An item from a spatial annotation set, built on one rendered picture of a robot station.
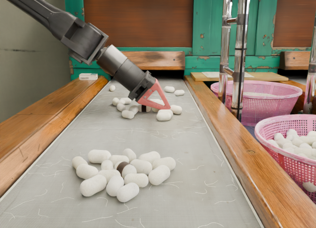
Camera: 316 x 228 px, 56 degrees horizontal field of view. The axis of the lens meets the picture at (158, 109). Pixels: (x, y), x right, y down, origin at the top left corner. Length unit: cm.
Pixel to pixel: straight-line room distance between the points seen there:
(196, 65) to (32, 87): 124
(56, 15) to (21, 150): 33
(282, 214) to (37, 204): 27
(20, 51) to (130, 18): 106
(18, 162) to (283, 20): 110
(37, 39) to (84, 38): 140
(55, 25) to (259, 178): 53
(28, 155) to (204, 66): 86
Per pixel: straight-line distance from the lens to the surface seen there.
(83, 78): 111
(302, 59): 129
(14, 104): 219
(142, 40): 122
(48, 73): 208
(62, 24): 71
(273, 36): 130
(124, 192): 36
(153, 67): 115
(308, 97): 91
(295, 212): 34
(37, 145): 55
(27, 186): 44
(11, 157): 49
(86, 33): 70
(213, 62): 123
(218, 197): 39
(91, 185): 38
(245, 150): 47
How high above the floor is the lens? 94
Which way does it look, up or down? 15 degrees down
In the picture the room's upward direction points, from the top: straight up
